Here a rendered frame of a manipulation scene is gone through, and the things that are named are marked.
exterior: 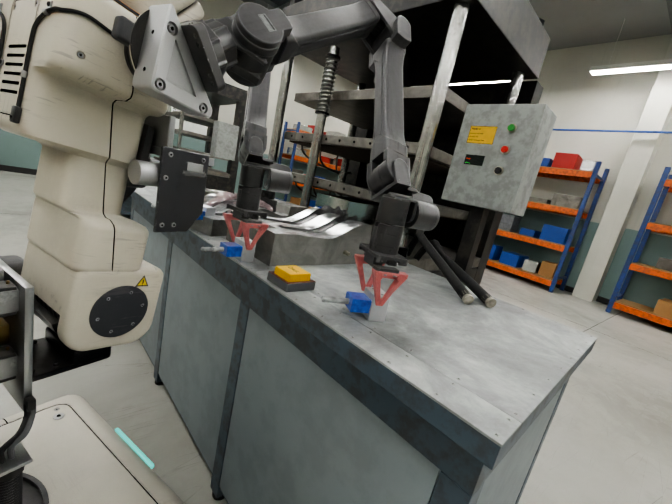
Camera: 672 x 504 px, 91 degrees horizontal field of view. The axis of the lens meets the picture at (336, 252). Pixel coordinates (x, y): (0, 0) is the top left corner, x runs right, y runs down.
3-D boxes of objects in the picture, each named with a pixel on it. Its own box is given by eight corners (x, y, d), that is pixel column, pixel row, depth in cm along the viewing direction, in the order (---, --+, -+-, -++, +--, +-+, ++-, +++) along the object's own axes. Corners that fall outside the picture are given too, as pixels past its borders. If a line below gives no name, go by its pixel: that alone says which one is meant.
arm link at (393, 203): (376, 188, 63) (395, 192, 59) (403, 194, 67) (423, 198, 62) (368, 223, 65) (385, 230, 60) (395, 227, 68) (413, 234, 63)
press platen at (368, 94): (441, 97, 142) (444, 84, 141) (293, 101, 217) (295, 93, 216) (500, 137, 191) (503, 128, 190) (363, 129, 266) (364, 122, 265)
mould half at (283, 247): (269, 266, 86) (278, 216, 83) (225, 239, 103) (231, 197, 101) (385, 263, 121) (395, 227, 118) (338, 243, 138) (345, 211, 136)
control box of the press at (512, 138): (429, 450, 145) (544, 100, 114) (378, 408, 166) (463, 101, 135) (452, 431, 161) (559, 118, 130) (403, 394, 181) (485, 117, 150)
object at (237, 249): (203, 263, 77) (206, 240, 76) (195, 256, 81) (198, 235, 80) (253, 262, 87) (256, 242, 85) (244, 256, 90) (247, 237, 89)
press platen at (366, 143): (422, 154, 145) (425, 142, 144) (283, 138, 220) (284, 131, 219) (487, 180, 197) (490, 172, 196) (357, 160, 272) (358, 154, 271)
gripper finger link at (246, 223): (251, 244, 89) (256, 210, 87) (265, 252, 84) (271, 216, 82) (227, 244, 84) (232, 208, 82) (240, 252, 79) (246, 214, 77)
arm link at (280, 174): (240, 154, 88) (248, 134, 81) (281, 163, 93) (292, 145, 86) (240, 194, 84) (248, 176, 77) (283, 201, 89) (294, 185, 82)
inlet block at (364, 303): (321, 317, 62) (327, 290, 61) (316, 306, 67) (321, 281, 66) (384, 322, 66) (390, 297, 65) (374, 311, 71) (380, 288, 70)
